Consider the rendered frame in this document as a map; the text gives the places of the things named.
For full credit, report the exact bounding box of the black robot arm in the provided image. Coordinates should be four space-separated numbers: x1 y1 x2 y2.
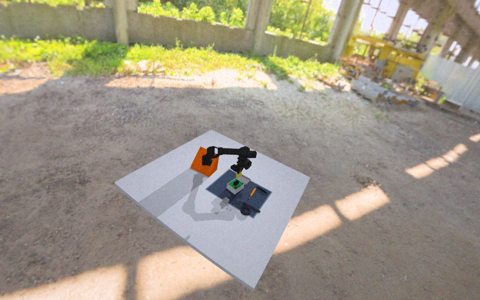
202 146 257 170

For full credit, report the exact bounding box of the green circuit board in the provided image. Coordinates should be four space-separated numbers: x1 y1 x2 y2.
228 179 243 189

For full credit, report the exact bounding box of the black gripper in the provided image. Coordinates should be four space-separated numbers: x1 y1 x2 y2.
230 157 250 174

